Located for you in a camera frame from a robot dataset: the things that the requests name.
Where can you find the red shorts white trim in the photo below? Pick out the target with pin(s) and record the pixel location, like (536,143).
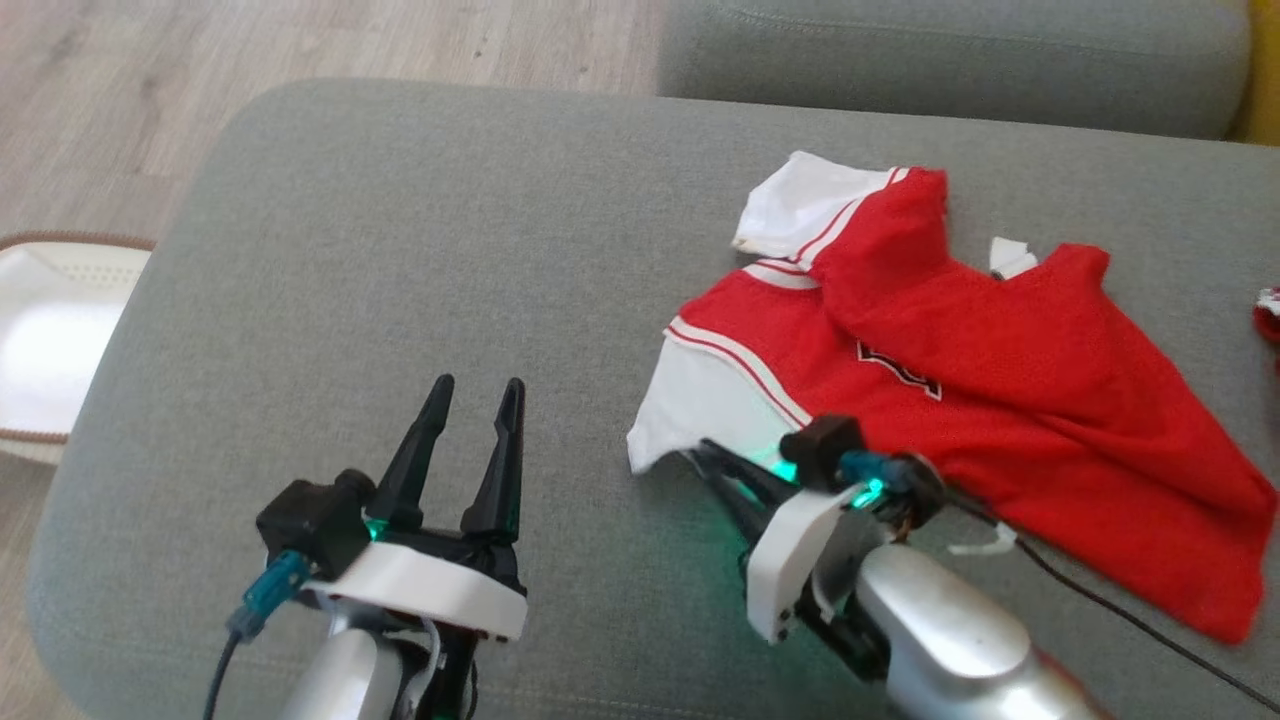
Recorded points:
(1270,315)

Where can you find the red jersey white sleeves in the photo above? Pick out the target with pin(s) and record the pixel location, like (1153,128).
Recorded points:
(1050,400)

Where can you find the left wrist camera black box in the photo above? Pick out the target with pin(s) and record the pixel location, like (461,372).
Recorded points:
(310,520)

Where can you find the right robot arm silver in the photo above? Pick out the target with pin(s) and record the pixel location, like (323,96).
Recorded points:
(950,640)

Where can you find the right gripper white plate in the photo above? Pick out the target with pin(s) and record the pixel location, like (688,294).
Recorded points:
(790,560)

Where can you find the white laundry basket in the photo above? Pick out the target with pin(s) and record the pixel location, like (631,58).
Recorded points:
(50,340)

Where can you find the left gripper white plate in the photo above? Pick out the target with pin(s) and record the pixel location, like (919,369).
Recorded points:
(420,590)

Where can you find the yellow cushion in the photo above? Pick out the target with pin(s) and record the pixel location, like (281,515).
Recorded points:
(1265,70)

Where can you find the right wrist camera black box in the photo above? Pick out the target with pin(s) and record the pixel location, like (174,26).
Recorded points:
(822,450)

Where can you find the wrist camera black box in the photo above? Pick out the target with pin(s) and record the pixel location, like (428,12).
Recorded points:
(822,450)
(310,520)

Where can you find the grey fabric sofa seat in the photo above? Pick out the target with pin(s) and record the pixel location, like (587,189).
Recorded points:
(400,250)

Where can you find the grey fabric sofa cushion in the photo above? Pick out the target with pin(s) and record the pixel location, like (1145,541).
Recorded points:
(950,60)

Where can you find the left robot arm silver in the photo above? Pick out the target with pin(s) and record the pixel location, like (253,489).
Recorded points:
(340,680)

